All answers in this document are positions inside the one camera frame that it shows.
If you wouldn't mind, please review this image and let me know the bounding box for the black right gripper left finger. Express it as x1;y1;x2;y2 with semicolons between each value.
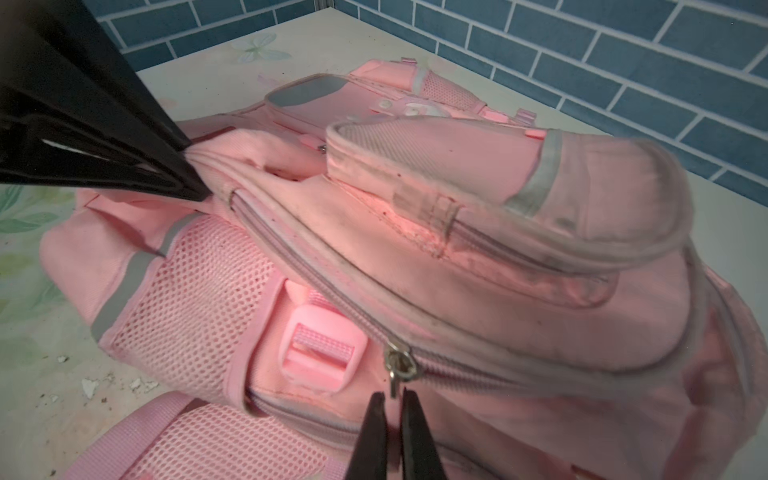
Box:
344;392;388;480

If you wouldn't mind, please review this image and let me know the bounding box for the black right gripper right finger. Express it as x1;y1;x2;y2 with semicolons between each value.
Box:
400;389;447;480

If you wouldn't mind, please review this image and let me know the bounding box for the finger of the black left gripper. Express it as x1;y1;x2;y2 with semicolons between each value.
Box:
1;114;211;201
1;1;190;150

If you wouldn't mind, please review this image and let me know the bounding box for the pink student backpack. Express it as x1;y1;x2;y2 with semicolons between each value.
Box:
40;59;767;479

